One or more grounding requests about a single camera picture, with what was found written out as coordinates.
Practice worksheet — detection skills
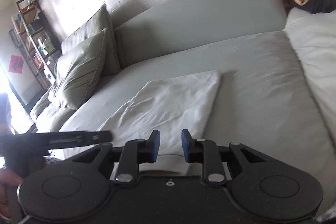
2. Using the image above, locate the red wall decoration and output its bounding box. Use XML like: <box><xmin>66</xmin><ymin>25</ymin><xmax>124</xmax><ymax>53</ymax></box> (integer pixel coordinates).
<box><xmin>9</xmin><ymin>55</ymin><xmax>24</xmax><ymax>74</ymax></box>

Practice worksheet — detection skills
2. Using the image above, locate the black folded garment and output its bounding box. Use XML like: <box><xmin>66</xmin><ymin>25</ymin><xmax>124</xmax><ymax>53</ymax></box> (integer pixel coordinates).
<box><xmin>288</xmin><ymin>0</ymin><xmax>335</xmax><ymax>14</ymax></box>

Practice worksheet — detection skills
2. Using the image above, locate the front olive cushion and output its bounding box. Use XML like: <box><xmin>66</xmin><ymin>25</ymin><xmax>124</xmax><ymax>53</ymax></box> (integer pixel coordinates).
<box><xmin>49</xmin><ymin>38</ymin><xmax>105</xmax><ymax>110</ymax></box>

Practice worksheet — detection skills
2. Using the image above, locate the light grey t-shirt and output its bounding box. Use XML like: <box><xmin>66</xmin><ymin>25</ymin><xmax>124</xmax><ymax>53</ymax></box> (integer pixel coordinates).
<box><xmin>60</xmin><ymin>71</ymin><xmax>222</xmax><ymax>176</ymax></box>

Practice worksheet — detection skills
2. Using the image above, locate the person's left hand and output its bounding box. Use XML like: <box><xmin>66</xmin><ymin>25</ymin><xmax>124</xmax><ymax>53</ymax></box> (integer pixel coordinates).
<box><xmin>0</xmin><ymin>167</ymin><xmax>23</xmax><ymax>219</ymax></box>

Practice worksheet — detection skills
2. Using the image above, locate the metal storage shelf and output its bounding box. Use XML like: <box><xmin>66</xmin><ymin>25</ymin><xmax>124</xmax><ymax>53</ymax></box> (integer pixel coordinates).
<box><xmin>11</xmin><ymin>0</ymin><xmax>61</xmax><ymax>90</ymax></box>

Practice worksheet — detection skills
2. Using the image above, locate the olive cushion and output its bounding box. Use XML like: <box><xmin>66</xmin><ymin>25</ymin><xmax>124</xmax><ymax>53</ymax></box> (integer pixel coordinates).
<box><xmin>49</xmin><ymin>38</ymin><xmax>105</xmax><ymax>110</ymax></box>
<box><xmin>61</xmin><ymin>4</ymin><xmax>121</xmax><ymax>76</ymax></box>

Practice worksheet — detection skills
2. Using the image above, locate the rear olive cushion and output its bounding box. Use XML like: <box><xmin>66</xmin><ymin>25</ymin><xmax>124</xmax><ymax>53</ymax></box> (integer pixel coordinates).
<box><xmin>61</xmin><ymin>4</ymin><xmax>121</xmax><ymax>76</ymax></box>

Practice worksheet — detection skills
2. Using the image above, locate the grey fabric sofa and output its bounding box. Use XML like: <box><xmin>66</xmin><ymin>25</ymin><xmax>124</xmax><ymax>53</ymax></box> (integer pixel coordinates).
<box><xmin>30</xmin><ymin>0</ymin><xmax>335</xmax><ymax>213</ymax></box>

